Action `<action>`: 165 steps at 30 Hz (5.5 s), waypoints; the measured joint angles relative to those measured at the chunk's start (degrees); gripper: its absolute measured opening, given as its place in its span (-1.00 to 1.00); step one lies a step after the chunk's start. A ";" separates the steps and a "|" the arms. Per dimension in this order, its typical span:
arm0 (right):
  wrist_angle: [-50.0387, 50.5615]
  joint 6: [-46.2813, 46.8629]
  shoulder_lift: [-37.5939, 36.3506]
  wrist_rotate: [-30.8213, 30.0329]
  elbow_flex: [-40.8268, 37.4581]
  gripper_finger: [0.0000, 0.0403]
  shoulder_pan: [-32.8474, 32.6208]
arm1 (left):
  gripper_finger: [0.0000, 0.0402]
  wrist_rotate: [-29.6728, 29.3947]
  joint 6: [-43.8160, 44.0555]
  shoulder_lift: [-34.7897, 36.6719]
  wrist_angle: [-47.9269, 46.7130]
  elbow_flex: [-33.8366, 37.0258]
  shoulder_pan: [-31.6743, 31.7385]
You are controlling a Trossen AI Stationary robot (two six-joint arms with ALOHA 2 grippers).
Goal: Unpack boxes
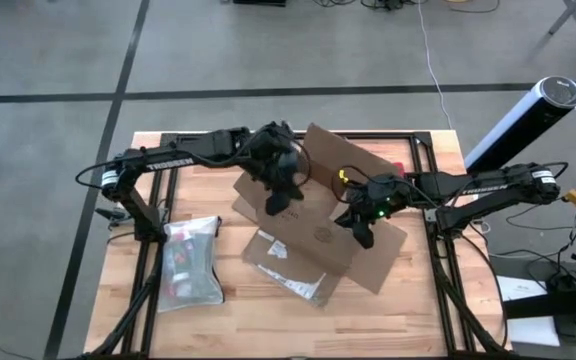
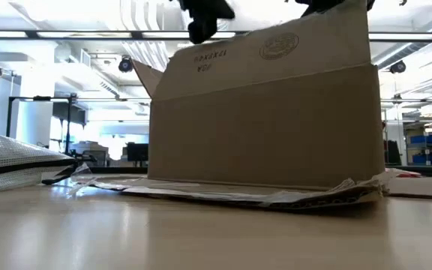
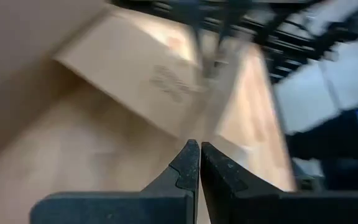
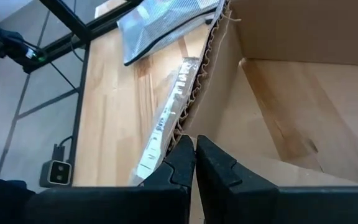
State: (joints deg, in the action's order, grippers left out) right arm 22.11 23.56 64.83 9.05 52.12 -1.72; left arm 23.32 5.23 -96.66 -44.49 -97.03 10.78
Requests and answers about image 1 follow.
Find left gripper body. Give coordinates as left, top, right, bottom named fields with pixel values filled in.
left=262, top=164, right=305, bottom=217

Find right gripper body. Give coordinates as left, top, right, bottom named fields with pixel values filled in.
left=335, top=197, right=384, bottom=250

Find brown cardboard shipping box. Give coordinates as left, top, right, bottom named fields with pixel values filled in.
left=231, top=123, right=409, bottom=309

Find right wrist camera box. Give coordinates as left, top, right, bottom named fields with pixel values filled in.
left=360, top=174, right=412, bottom=219

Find black floor cable bundle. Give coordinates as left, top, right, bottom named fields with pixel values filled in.
left=505, top=184, right=576, bottom=291

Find black metal bar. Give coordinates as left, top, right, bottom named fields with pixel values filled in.
left=501, top=283, right=576, bottom=321

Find black aluminium table frame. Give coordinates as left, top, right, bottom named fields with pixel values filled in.
left=80, top=130, right=517, bottom=360

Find white floor cable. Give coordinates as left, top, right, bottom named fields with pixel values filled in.
left=416, top=0, right=455, bottom=131

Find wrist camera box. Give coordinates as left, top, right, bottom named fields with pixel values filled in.
left=250, top=122, right=299, bottom=176
left=360, top=174, right=412, bottom=219

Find black floor device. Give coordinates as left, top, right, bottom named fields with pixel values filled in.
left=231, top=0, right=288, bottom=8

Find black floor cables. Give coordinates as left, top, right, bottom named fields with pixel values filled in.
left=311, top=0, right=507, bottom=15

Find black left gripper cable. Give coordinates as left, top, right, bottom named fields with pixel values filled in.
left=287, top=132, right=314, bottom=190

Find clear zip pouch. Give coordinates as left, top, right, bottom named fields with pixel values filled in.
left=156, top=215, right=226, bottom=315

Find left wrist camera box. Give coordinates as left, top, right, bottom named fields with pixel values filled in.
left=250, top=122, right=299, bottom=176

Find white paper sheet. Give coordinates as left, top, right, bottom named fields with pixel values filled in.
left=495, top=275, right=563, bottom=348

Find white black cylinder tower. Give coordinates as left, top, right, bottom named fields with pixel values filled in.
left=464, top=75, right=576, bottom=171

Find grey metal table leg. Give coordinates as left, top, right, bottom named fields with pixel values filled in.
left=547, top=0, right=576, bottom=37

